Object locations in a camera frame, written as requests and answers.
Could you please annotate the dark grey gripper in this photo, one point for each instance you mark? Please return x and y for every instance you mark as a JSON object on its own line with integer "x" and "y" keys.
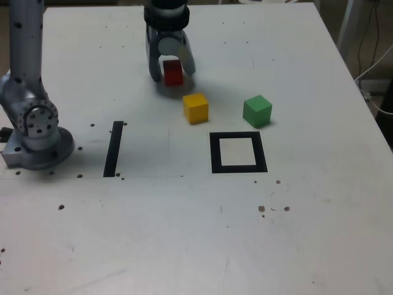
{"x": 170, "y": 33}

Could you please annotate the red cube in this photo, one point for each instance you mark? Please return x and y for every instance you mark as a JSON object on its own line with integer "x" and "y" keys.
{"x": 173, "y": 77}

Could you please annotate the yellow cube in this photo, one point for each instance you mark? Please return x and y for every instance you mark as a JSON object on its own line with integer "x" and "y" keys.
{"x": 196, "y": 109}

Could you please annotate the green cube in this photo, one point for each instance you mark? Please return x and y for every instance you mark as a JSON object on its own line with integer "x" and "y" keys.
{"x": 257, "y": 111}

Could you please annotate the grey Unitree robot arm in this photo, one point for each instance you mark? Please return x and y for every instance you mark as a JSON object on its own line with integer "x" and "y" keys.
{"x": 26, "y": 61}

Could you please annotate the black tape square outline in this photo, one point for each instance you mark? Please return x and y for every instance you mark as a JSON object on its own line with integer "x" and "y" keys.
{"x": 215, "y": 153}

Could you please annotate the black tape strip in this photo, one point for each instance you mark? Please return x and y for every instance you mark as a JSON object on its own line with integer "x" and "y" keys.
{"x": 113, "y": 147}

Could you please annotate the white metal stand leg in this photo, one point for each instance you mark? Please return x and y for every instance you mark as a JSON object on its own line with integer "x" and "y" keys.
{"x": 347, "y": 30}

